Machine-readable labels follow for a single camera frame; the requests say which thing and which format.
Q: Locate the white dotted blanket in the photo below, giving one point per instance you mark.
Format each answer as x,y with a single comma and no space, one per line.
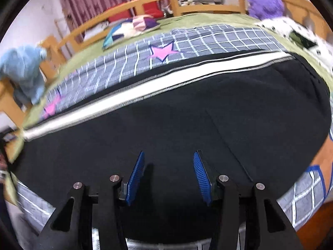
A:
278,26

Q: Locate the light blue plush toy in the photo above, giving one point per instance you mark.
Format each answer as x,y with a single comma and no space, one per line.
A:
23,70

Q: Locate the colourful geometric pillow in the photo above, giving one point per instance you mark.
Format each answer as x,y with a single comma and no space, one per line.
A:
124,31

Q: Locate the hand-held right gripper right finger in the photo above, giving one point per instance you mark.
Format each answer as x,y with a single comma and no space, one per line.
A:
202,178

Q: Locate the green bed sheet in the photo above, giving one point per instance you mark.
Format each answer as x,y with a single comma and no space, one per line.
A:
85,60

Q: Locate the grey checked blanket with stars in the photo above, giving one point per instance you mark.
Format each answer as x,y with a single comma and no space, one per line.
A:
208,39

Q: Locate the purple fluffy plush toy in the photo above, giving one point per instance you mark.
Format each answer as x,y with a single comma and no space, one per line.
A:
265,2

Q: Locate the black pants with white stripe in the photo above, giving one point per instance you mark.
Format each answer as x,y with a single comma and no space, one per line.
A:
166,125

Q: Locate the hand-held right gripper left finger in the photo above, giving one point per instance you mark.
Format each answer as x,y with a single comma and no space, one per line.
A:
135,178

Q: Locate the red chair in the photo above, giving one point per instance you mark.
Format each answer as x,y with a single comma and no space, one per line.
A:
119,15
147,5

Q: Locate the white folded bedding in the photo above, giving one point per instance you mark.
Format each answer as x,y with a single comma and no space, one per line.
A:
96,31

